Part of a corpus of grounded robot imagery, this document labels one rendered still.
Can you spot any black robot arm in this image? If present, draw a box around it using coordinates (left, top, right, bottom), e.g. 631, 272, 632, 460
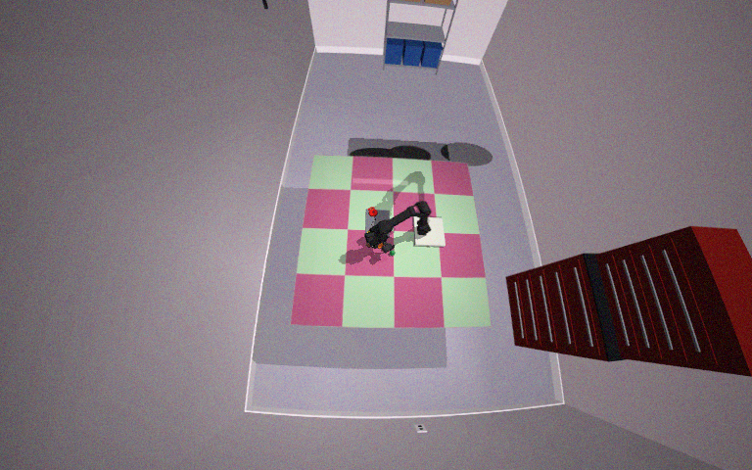
364, 201, 431, 249

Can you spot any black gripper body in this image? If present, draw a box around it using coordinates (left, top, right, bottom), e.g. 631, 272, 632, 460
369, 225, 393, 253

